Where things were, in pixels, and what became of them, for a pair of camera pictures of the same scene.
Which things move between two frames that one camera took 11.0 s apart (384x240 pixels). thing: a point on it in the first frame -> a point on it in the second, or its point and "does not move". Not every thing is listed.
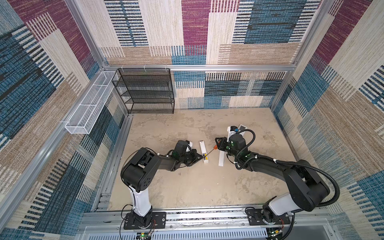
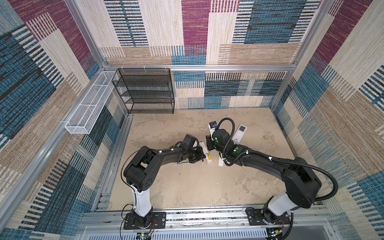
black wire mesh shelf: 146,91 does not move
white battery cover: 221,158 does not move
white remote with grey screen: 242,127 does not move
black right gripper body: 229,149 -> 211,145
